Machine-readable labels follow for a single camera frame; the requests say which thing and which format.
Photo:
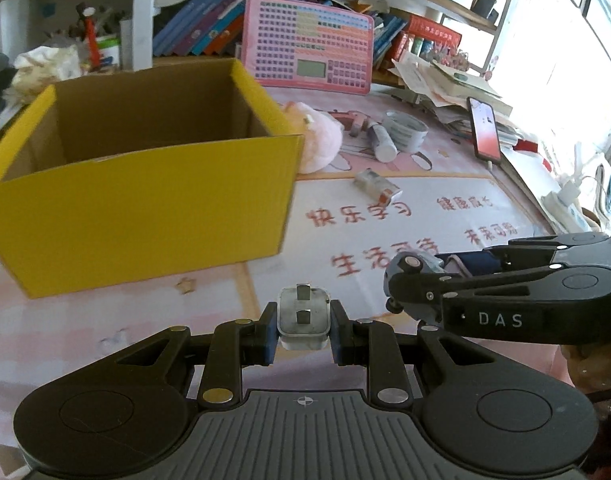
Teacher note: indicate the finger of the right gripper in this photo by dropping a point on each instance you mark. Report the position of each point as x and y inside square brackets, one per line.
[522, 253]
[516, 288]

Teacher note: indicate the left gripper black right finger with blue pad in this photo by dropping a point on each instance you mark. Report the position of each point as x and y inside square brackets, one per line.
[436, 356]

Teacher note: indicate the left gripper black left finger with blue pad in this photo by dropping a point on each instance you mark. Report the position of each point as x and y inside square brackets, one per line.
[173, 356]

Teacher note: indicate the grey round object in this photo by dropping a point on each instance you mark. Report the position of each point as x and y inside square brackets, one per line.
[414, 283]

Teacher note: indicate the white power plug adapter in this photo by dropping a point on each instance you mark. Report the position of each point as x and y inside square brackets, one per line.
[304, 318]

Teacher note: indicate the small clear red case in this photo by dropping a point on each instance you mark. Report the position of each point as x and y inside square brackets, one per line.
[380, 189]

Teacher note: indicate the grey tape roll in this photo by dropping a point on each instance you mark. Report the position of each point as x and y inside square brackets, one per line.
[406, 131]

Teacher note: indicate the pink printed desk mat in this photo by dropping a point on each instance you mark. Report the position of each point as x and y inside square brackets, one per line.
[336, 238]

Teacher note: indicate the red smartphone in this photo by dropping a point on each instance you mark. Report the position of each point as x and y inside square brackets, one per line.
[485, 136]

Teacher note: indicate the stack of papers books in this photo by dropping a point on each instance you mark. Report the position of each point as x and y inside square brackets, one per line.
[445, 87]

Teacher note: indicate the pink plush toy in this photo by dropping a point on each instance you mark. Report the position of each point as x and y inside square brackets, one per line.
[322, 134]

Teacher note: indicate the yellow cardboard box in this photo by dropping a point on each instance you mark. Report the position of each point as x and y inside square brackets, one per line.
[120, 178]

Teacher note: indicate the red book box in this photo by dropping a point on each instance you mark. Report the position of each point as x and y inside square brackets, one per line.
[426, 35]

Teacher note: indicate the pink keyboard learning toy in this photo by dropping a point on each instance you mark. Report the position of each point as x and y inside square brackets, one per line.
[305, 45]

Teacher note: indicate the row of blue books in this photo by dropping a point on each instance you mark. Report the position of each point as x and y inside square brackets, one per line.
[193, 27]

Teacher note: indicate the crumpled white plastic bag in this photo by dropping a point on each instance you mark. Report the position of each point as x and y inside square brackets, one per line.
[37, 69]

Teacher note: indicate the white wooden shelf unit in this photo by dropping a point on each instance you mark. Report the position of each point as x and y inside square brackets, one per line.
[145, 10]

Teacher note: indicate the red white pen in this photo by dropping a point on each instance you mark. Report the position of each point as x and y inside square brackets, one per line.
[90, 34]

